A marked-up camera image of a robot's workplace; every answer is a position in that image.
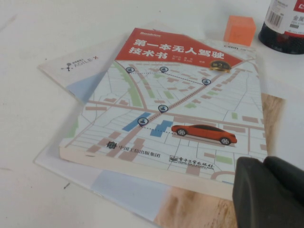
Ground red white map cover book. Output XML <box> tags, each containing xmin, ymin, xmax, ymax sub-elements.
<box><xmin>58</xmin><ymin>27</ymin><xmax>268</xmax><ymax>191</ymax></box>

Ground orange foam cube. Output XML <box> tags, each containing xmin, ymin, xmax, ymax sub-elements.
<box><xmin>223</xmin><ymin>15</ymin><xmax>257</xmax><ymax>47</ymax></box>

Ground brochure with wood picture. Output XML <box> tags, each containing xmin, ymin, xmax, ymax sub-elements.
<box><xmin>33</xmin><ymin>92</ymin><xmax>287</xmax><ymax>228</ymax></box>

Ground black mesh pen holder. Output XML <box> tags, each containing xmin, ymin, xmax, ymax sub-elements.
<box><xmin>258</xmin><ymin>0</ymin><xmax>304</xmax><ymax>55</ymax></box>

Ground AgileX brochure with blue patch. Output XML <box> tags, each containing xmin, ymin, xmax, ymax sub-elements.
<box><xmin>37</xmin><ymin>40</ymin><xmax>134</xmax><ymax>105</ymax></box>

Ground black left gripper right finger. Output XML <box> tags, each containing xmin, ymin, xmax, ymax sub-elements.
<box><xmin>262</xmin><ymin>155</ymin><xmax>304</xmax><ymax>198</ymax></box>

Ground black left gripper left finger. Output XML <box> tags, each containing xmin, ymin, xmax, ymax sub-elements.
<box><xmin>232</xmin><ymin>156</ymin><xmax>304</xmax><ymax>228</ymax></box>

